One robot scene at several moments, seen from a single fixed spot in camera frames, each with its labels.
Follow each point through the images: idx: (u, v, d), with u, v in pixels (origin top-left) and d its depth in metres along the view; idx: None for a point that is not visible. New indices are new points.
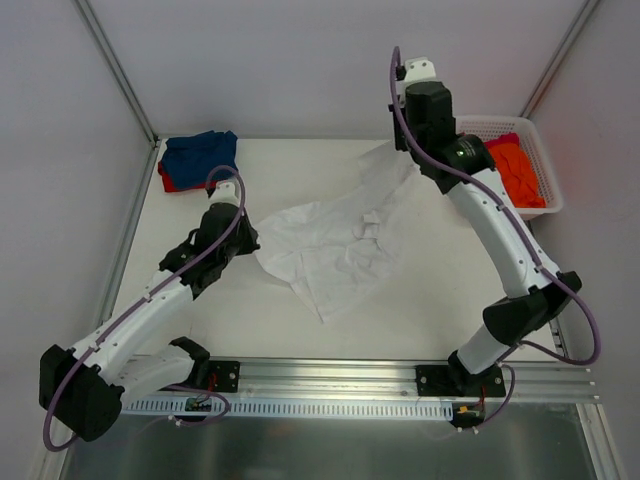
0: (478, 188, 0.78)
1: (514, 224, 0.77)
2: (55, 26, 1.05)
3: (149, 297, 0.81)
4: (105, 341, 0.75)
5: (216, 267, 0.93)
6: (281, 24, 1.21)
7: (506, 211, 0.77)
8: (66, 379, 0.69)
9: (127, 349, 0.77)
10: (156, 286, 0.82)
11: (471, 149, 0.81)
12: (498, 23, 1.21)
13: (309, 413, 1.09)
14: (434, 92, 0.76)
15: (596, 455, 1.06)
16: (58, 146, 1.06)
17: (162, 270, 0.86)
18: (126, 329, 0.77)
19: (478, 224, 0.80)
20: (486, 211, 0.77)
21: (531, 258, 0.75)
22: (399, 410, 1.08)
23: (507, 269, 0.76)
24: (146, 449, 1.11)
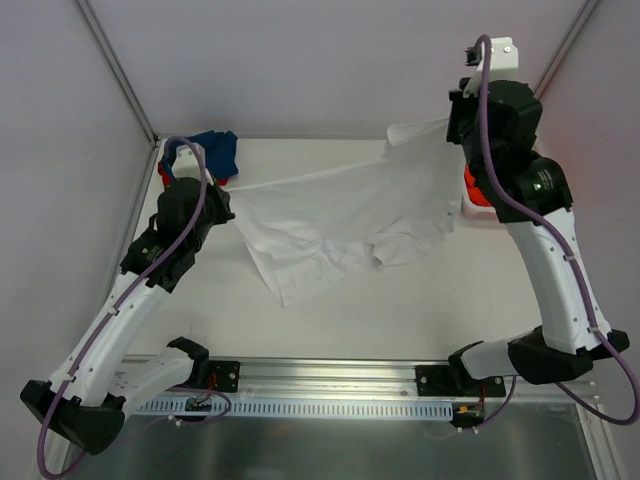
0: (547, 232, 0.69)
1: (578, 277, 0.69)
2: (55, 26, 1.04)
3: (115, 311, 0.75)
4: (80, 369, 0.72)
5: (188, 254, 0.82)
6: (281, 24, 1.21)
7: (572, 262, 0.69)
8: (48, 414, 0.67)
9: (106, 372, 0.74)
10: (120, 295, 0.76)
11: (550, 182, 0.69)
12: (499, 23, 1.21)
13: (309, 413, 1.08)
14: (523, 106, 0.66)
15: (596, 455, 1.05)
16: (58, 146, 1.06)
17: (126, 272, 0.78)
18: (98, 351, 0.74)
19: (533, 266, 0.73)
20: (548, 257, 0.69)
21: (587, 316, 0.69)
22: (400, 410, 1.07)
23: (556, 321, 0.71)
24: (147, 449, 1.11)
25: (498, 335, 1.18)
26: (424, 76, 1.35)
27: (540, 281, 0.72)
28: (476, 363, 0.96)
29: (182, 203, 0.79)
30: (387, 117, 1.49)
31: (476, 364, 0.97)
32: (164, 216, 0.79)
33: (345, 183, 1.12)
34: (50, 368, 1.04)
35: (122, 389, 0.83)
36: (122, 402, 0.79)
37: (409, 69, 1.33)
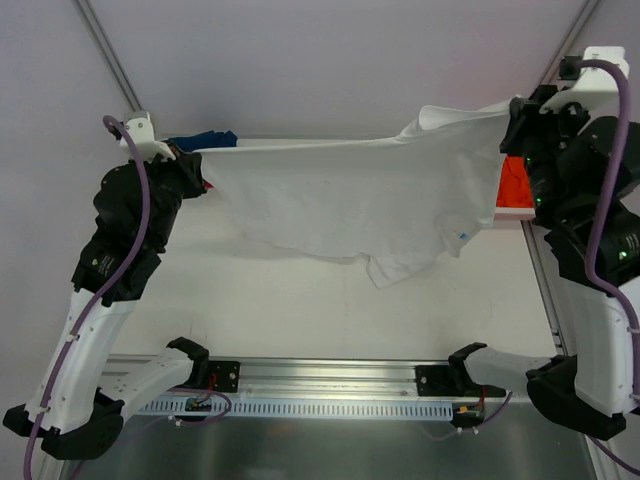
0: (621, 304, 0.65)
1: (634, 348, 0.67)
2: (50, 27, 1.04)
3: (74, 339, 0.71)
4: (52, 399, 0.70)
5: (150, 256, 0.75)
6: (278, 25, 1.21)
7: (635, 337, 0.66)
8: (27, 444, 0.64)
9: (82, 397, 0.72)
10: (76, 320, 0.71)
11: (635, 249, 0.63)
12: (497, 25, 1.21)
13: (309, 413, 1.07)
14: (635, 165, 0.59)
15: (597, 455, 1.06)
16: (55, 148, 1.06)
17: (80, 288, 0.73)
18: (66, 379, 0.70)
19: (587, 321, 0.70)
20: (613, 327, 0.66)
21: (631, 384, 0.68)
22: (399, 410, 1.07)
23: (597, 380, 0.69)
24: (147, 449, 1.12)
25: (497, 335, 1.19)
26: (422, 76, 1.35)
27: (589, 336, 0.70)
28: (479, 371, 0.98)
29: (123, 204, 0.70)
30: (386, 118, 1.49)
31: (479, 371, 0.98)
32: (109, 220, 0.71)
33: (351, 176, 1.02)
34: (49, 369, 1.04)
35: (121, 392, 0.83)
36: (121, 406, 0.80)
37: (408, 70, 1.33)
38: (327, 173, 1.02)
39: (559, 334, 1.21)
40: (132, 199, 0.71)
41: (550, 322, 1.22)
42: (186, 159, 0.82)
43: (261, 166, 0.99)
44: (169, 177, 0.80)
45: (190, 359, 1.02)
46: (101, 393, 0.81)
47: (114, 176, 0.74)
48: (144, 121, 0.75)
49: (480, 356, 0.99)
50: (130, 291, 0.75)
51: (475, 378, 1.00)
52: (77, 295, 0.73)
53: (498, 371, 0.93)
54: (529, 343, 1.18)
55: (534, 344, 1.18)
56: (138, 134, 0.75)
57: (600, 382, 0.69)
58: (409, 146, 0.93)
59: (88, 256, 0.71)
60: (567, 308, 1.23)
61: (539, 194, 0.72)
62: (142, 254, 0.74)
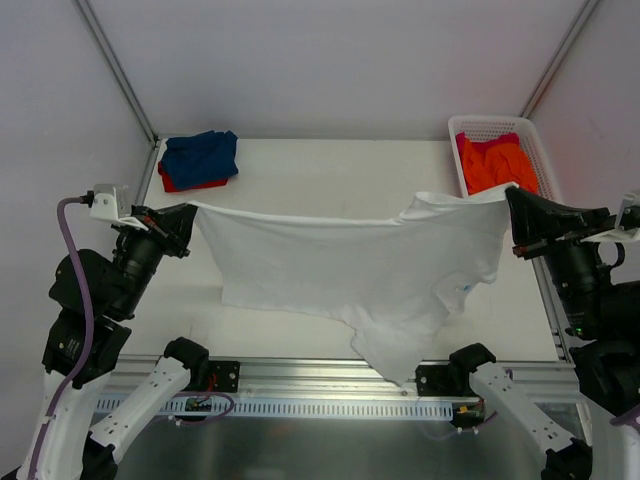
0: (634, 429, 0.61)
1: None
2: (55, 24, 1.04)
3: (50, 418, 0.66)
4: (38, 472, 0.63)
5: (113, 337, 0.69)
6: (280, 24, 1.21)
7: None
8: None
9: (68, 465, 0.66)
10: (50, 401, 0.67)
11: None
12: (498, 23, 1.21)
13: (309, 413, 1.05)
14: None
15: None
16: (58, 147, 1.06)
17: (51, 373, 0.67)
18: (51, 451, 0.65)
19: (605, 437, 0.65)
20: (624, 446, 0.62)
21: None
22: (399, 410, 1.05)
23: None
24: (148, 449, 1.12)
25: (498, 337, 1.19)
26: (424, 76, 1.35)
27: (604, 457, 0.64)
28: (489, 397, 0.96)
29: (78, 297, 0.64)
30: (387, 118, 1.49)
31: (483, 387, 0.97)
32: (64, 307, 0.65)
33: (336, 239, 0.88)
34: None
35: (112, 434, 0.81)
36: (112, 451, 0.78)
37: (409, 69, 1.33)
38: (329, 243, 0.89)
39: (559, 335, 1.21)
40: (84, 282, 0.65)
41: (550, 322, 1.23)
42: (164, 223, 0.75)
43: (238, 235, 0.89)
44: (143, 247, 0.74)
45: (187, 368, 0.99)
46: (92, 441, 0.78)
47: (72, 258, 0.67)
48: (109, 197, 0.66)
49: (488, 381, 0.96)
50: (104, 366, 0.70)
51: (475, 378, 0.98)
52: (48, 377, 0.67)
53: (505, 411, 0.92)
54: (531, 342, 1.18)
55: (534, 345, 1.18)
56: (102, 210, 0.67)
57: None
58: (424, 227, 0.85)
59: (53, 339, 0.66)
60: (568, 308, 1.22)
61: (575, 321, 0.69)
62: (107, 331, 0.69)
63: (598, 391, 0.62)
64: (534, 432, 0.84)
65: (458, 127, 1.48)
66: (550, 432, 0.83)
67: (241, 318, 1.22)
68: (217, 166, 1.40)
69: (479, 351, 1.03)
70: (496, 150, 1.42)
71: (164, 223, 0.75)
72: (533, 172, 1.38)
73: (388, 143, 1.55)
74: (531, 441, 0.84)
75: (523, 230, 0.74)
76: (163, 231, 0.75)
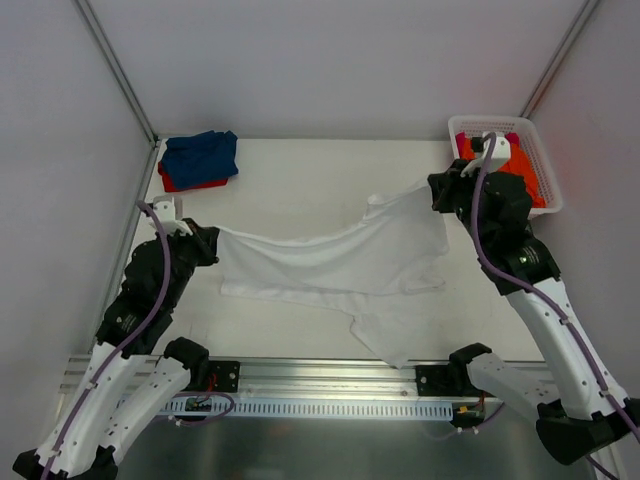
0: (541, 298, 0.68)
1: (580, 343, 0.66)
2: (56, 25, 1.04)
3: (93, 386, 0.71)
4: (65, 442, 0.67)
5: (163, 318, 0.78)
6: (279, 25, 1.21)
7: (570, 326, 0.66)
8: None
9: (89, 444, 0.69)
10: (96, 369, 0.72)
11: (534, 255, 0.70)
12: (498, 23, 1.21)
13: (309, 413, 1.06)
14: (516, 198, 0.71)
15: None
16: (58, 148, 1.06)
17: (103, 345, 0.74)
18: (82, 422, 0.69)
19: (532, 328, 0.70)
20: (544, 322, 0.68)
21: (596, 380, 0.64)
22: (400, 410, 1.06)
23: (564, 381, 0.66)
24: (148, 449, 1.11)
25: (498, 336, 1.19)
26: (424, 75, 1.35)
27: (545, 348, 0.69)
28: (489, 385, 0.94)
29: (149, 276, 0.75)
30: (388, 118, 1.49)
31: (481, 376, 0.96)
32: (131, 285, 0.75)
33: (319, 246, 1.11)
34: (49, 368, 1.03)
35: (112, 435, 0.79)
36: (112, 452, 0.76)
37: (409, 69, 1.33)
38: (314, 250, 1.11)
39: None
40: (157, 267, 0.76)
41: None
42: (203, 233, 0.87)
43: (242, 246, 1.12)
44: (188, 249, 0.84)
45: (187, 368, 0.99)
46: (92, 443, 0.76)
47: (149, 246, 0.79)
48: (168, 203, 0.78)
49: (484, 366, 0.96)
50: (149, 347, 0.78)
51: (474, 371, 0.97)
52: (99, 349, 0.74)
53: (503, 388, 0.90)
54: (533, 343, 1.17)
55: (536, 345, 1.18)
56: (164, 214, 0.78)
57: (570, 388, 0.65)
58: (380, 225, 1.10)
59: (112, 314, 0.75)
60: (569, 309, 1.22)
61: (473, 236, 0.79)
62: (158, 316, 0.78)
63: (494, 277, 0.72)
64: (526, 394, 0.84)
65: (458, 127, 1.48)
66: (541, 390, 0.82)
67: (242, 317, 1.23)
68: (216, 167, 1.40)
69: (478, 350, 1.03)
70: None
71: (204, 233, 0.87)
72: (532, 173, 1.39)
73: (388, 142, 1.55)
74: (525, 404, 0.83)
75: (435, 191, 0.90)
76: (203, 238, 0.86)
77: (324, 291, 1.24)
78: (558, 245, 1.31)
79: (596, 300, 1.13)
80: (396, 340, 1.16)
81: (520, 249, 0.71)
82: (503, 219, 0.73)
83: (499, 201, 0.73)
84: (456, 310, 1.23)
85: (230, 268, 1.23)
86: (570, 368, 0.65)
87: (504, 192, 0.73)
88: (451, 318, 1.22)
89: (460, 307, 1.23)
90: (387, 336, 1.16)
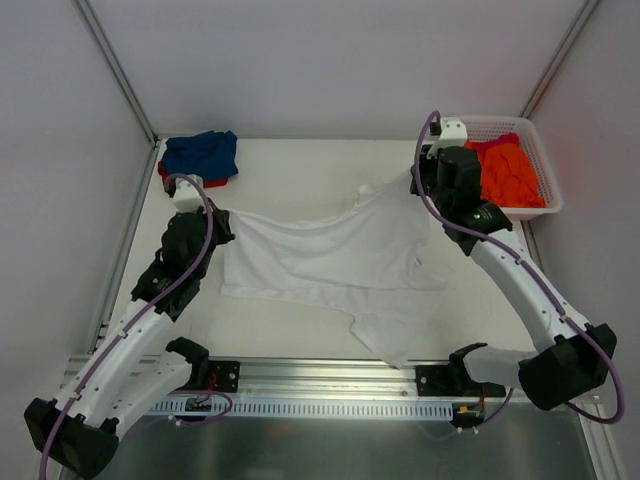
0: (495, 244, 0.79)
1: (535, 277, 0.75)
2: (56, 26, 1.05)
3: (124, 334, 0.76)
4: (86, 387, 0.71)
5: (191, 286, 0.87)
6: (279, 25, 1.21)
7: (524, 264, 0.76)
8: (52, 433, 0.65)
9: (107, 396, 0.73)
10: (129, 320, 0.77)
11: (487, 214, 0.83)
12: (497, 23, 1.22)
13: (309, 413, 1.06)
14: (465, 163, 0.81)
15: (596, 456, 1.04)
16: (58, 148, 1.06)
17: (135, 301, 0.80)
18: (105, 371, 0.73)
19: (496, 275, 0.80)
20: (502, 265, 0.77)
21: (555, 307, 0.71)
22: (400, 410, 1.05)
23: (529, 316, 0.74)
24: (146, 450, 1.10)
25: (499, 338, 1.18)
26: (424, 75, 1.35)
27: (511, 293, 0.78)
28: (485, 371, 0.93)
29: (185, 243, 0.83)
30: (387, 118, 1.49)
31: (477, 366, 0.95)
32: (168, 251, 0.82)
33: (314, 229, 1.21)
34: (49, 368, 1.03)
35: (116, 409, 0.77)
36: (115, 425, 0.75)
37: (409, 69, 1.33)
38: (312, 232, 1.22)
39: None
40: (193, 237, 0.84)
41: None
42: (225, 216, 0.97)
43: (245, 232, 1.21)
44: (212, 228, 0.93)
45: (189, 363, 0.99)
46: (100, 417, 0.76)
47: (188, 216, 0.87)
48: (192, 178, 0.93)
49: (477, 353, 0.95)
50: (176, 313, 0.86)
51: (469, 361, 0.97)
52: (132, 304, 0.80)
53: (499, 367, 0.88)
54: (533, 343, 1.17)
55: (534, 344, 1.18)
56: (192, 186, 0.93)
57: (534, 320, 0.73)
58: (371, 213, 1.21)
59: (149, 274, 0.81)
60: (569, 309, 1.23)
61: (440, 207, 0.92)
62: (188, 282, 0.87)
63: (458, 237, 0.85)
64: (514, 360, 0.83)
65: None
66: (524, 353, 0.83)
67: (242, 317, 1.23)
68: (216, 167, 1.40)
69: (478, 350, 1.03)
70: (496, 151, 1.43)
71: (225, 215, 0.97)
72: (532, 173, 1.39)
73: (388, 143, 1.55)
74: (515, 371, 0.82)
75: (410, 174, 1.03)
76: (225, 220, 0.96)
77: (324, 291, 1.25)
78: (558, 245, 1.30)
79: (596, 301, 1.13)
80: (396, 340, 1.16)
81: (476, 209, 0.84)
82: (458, 185, 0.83)
83: (453, 168, 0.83)
84: (456, 310, 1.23)
85: (232, 266, 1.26)
86: (531, 301, 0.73)
87: (455, 160, 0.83)
88: (451, 317, 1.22)
89: (460, 307, 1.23)
90: (387, 336, 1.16)
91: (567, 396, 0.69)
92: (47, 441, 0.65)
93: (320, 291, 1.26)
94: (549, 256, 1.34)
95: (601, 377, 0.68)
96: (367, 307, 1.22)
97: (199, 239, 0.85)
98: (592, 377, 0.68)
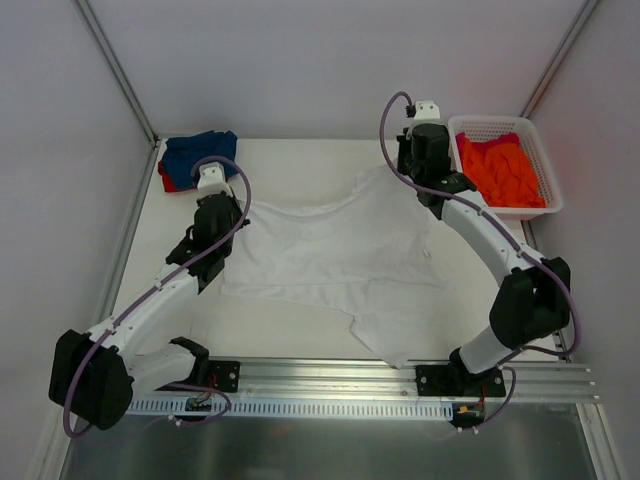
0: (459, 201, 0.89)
1: (495, 224, 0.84)
2: (56, 27, 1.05)
3: (160, 286, 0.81)
4: (121, 324, 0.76)
5: (218, 260, 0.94)
6: (280, 25, 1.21)
7: (485, 214, 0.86)
8: (87, 357, 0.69)
9: (137, 339, 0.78)
10: (168, 274, 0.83)
11: (454, 179, 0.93)
12: (497, 23, 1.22)
13: (310, 413, 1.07)
14: (433, 136, 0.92)
15: (596, 456, 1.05)
16: (57, 149, 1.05)
17: (169, 264, 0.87)
18: (141, 314, 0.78)
19: (464, 230, 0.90)
20: (466, 218, 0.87)
21: (512, 246, 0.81)
22: (400, 410, 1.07)
23: (493, 259, 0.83)
24: (145, 449, 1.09)
25: None
26: (424, 75, 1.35)
27: (477, 243, 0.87)
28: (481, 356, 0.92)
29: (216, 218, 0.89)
30: (388, 118, 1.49)
31: (473, 355, 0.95)
32: (200, 224, 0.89)
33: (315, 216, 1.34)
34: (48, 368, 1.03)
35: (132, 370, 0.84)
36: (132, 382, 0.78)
37: (409, 69, 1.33)
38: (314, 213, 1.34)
39: (558, 334, 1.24)
40: (223, 215, 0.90)
41: None
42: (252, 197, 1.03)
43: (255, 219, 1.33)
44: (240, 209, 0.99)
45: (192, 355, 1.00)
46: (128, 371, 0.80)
47: (218, 197, 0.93)
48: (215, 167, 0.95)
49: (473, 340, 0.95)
50: (202, 285, 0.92)
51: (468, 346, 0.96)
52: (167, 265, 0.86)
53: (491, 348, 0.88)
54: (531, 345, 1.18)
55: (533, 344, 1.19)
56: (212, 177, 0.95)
57: (496, 260, 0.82)
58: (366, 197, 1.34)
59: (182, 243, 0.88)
60: None
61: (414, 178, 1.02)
62: (216, 256, 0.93)
63: (428, 200, 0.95)
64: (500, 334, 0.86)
65: (458, 128, 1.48)
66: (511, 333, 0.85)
67: (242, 316, 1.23)
68: None
69: None
70: (496, 151, 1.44)
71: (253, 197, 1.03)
72: (532, 173, 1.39)
73: (389, 142, 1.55)
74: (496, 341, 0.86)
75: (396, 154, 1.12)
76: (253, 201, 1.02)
77: (324, 290, 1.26)
78: (559, 245, 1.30)
79: (596, 302, 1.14)
80: (397, 340, 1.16)
81: (445, 176, 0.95)
82: (428, 156, 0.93)
83: (423, 141, 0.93)
84: (457, 309, 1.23)
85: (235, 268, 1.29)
86: (491, 243, 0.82)
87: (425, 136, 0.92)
88: (451, 317, 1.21)
89: (461, 307, 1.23)
90: (387, 336, 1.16)
91: (535, 329, 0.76)
92: (80, 366, 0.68)
93: (320, 291, 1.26)
94: (549, 256, 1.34)
95: (564, 309, 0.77)
96: (367, 307, 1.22)
97: (228, 218, 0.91)
98: (554, 310, 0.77)
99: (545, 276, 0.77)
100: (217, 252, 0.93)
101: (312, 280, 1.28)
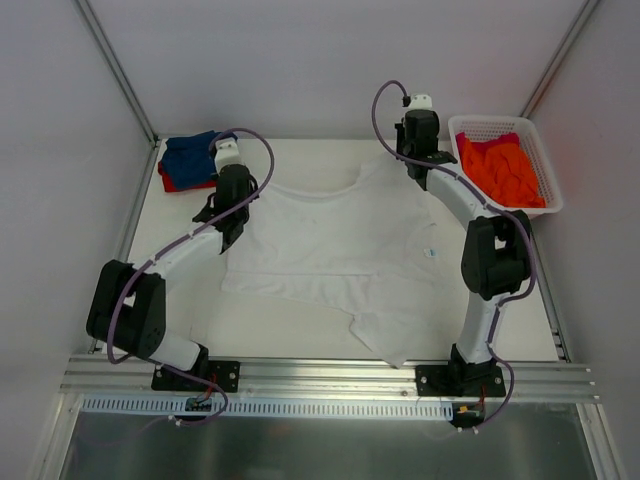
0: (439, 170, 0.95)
1: (468, 185, 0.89)
2: (56, 27, 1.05)
3: (193, 234, 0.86)
4: (162, 257, 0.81)
5: (238, 224, 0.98)
6: (280, 25, 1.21)
7: (461, 179, 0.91)
8: (129, 286, 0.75)
9: (173, 274, 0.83)
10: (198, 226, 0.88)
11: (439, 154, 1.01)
12: (497, 23, 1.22)
13: (310, 413, 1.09)
14: (422, 116, 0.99)
15: (596, 456, 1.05)
16: (57, 150, 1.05)
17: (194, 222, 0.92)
18: (179, 253, 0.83)
19: (445, 197, 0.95)
20: (445, 183, 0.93)
21: (480, 201, 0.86)
22: (400, 410, 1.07)
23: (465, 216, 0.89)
24: (145, 449, 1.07)
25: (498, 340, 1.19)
26: (424, 75, 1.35)
27: (454, 205, 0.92)
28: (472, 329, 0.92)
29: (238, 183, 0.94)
30: (387, 118, 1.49)
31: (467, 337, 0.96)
32: (223, 188, 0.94)
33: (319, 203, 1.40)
34: (48, 368, 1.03)
35: None
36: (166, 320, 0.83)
37: (409, 68, 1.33)
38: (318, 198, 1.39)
39: (558, 334, 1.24)
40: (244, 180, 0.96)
41: (550, 322, 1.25)
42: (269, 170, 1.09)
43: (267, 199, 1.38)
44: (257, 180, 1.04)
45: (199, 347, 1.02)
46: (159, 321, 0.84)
47: (237, 166, 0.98)
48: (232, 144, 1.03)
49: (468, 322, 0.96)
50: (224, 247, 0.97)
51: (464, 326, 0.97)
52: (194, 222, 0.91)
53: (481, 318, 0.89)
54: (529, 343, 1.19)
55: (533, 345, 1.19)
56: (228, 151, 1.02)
57: (468, 216, 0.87)
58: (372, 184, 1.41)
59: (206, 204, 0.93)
60: (568, 308, 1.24)
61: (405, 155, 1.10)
62: (236, 221, 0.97)
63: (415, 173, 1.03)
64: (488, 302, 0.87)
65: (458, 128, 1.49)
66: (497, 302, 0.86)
67: (242, 316, 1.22)
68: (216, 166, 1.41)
69: None
70: (496, 151, 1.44)
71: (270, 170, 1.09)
72: (532, 173, 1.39)
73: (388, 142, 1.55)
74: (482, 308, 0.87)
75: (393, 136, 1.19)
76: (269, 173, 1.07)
77: (324, 290, 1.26)
78: (559, 245, 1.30)
79: (596, 301, 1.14)
80: (396, 339, 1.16)
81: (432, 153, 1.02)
82: (417, 136, 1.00)
83: (412, 121, 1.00)
84: (457, 308, 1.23)
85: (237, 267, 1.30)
86: (462, 200, 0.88)
87: (416, 115, 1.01)
88: (451, 316, 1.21)
89: (461, 306, 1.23)
90: (387, 335, 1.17)
91: (498, 275, 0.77)
92: (124, 294, 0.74)
93: (320, 290, 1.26)
94: (549, 256, 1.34)
95: (526, 259, 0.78)
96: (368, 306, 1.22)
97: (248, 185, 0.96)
98: (517, 259, 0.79)
99: (509, 224, 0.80)
100: (237, 217, 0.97)
101: (311, 280, 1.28)
